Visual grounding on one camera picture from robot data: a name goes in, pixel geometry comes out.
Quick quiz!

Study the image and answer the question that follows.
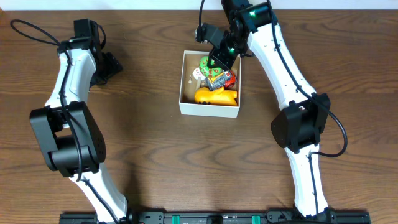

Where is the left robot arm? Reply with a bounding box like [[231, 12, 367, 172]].
[[30, 37, 132, 223]]

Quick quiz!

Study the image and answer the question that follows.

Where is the white cardboard box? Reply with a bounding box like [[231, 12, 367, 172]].
[[179, 50, 242, 118]]

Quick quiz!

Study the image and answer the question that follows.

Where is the grey toy car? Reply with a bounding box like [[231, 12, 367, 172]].
[[206, 70, 237, 91]]

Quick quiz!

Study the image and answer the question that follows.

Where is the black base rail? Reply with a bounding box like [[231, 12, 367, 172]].
[[58, 210, 373, 224]]

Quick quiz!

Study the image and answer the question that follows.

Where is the orange duck toy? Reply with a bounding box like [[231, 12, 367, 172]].
[[194, 87, 238, 106]]

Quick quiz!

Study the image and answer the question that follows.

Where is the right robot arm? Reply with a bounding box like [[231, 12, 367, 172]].
[[197, 1, 330, 219]]

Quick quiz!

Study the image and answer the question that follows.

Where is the white pellet drum toy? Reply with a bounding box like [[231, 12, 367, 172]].
[[188, 67, 206, 90]]

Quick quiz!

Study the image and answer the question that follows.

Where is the green polyhedral die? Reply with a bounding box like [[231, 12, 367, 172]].
[[199, 56, 223, 78]]

